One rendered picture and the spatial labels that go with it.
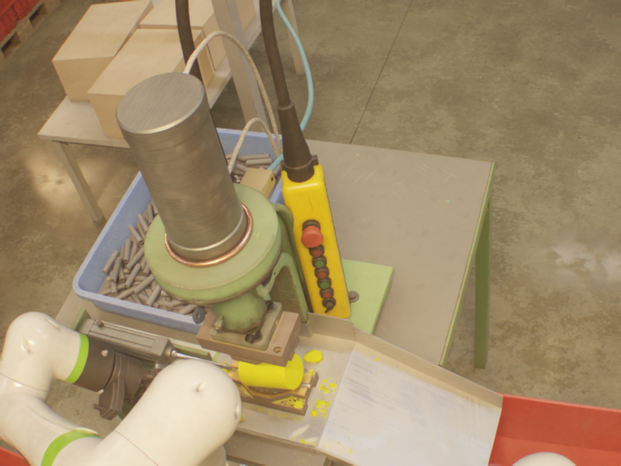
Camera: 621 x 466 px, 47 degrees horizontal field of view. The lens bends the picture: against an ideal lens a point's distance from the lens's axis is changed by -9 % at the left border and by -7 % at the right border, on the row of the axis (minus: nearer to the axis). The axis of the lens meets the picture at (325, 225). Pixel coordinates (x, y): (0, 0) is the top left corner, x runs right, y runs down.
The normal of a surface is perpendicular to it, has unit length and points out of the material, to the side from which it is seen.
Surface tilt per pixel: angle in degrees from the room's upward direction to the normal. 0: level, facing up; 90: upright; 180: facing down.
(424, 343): 0
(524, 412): 90
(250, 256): 0
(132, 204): 81
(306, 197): 85
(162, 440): 32
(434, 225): 0
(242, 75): 90
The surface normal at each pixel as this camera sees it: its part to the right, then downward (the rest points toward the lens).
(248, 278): 0.58, 0.55
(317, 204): 0.07, 0.68
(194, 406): 0.25, -0.27
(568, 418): -0.29, 0.74
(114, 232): 0.90, 0.04
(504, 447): -0.15, -0.65
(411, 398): 0.34, -0.50
